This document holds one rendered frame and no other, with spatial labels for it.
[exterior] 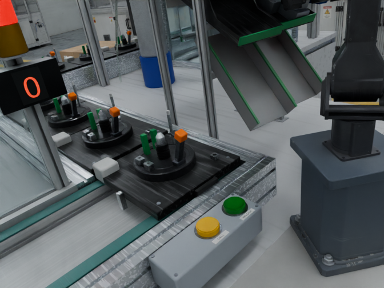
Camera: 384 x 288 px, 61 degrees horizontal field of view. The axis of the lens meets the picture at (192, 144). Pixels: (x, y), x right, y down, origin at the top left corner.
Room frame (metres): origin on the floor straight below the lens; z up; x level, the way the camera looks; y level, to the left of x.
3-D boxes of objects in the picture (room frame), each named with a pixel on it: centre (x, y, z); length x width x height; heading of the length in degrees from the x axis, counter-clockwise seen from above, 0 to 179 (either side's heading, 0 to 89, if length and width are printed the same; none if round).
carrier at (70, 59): (2.01, 0.51, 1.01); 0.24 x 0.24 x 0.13; 40
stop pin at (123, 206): (0.56, 0.16, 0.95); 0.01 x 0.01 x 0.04; 40
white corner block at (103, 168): (0.65, 0.20, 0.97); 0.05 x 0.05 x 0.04; 40
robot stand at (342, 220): (0.45, -0.25, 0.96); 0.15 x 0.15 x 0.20; 4
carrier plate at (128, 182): (0.64, 0.07, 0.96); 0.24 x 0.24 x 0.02; 40
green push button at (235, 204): (0.47, -0.06, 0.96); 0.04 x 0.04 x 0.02
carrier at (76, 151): (0.84, 0.23, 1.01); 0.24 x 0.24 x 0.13; 40
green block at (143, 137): (0.67, 0.11, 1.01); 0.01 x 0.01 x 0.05; 40
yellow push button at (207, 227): (0.42, 0.00, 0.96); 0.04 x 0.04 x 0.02
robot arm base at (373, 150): (0.45, -0.25, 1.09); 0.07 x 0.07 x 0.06; 4
